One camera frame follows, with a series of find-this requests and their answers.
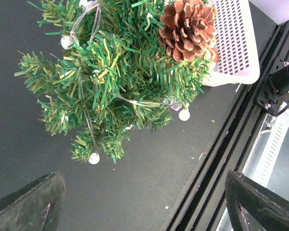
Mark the brown pine cone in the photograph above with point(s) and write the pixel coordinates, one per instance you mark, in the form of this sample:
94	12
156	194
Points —
189	30

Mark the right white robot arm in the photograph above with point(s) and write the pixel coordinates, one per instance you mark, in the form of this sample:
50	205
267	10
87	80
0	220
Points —
279	81

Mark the small green christmas tree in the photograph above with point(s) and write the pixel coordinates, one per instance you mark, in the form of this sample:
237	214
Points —
114	75

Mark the white slotted cable duct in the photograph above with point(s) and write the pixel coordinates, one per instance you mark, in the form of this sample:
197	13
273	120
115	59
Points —
265	150

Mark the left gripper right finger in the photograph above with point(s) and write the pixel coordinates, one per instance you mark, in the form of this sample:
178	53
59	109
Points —
243	195

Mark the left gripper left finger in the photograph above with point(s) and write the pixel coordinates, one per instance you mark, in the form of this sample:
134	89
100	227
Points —
36	206

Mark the white perforated plastic basket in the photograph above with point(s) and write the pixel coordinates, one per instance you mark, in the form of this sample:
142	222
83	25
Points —
236	45

